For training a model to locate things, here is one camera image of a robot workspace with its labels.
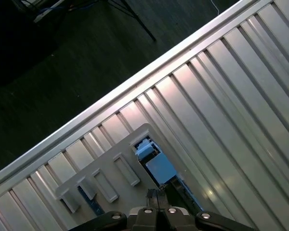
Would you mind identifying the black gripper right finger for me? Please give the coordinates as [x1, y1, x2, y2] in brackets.
[158, 189, 256, 231]

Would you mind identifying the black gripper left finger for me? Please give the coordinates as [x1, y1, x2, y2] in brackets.
[69, 189, 159, 231]

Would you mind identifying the hard disk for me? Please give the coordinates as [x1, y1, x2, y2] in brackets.
[134, 141, 204, 214]

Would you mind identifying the RAM stick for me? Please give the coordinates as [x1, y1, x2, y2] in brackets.
[77, 185, 105, 216]

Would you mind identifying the grey parts rack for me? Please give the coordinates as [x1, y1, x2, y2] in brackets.
[54, 123, 184, 217]

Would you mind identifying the power strip with cables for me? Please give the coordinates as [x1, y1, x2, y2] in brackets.
[33, 0, 72, 23]

